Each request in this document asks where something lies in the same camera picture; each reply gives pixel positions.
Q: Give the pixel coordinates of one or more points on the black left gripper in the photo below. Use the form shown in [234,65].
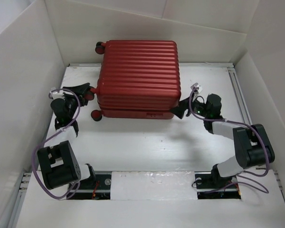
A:
[81,90]

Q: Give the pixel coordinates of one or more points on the white foam cover panel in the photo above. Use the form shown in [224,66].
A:
[152,185]

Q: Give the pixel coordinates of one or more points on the red hard-shell suitcase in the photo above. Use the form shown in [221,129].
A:
[138,79]

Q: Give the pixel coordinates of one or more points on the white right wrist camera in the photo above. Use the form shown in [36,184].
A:
[196,88]

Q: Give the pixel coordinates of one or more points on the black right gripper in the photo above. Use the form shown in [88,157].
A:
[183,105]

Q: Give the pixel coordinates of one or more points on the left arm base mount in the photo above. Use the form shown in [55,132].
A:
[100,189]

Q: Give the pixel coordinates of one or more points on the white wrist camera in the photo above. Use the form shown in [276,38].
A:
[196,88]
[55,93]

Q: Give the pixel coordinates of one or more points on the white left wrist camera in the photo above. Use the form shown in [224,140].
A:
[55,93]

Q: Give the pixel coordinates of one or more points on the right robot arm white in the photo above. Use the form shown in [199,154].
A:
[251,144]

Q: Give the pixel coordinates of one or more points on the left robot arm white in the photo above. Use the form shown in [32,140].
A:
[57,160]

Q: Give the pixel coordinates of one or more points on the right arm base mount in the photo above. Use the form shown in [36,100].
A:
[207,188]

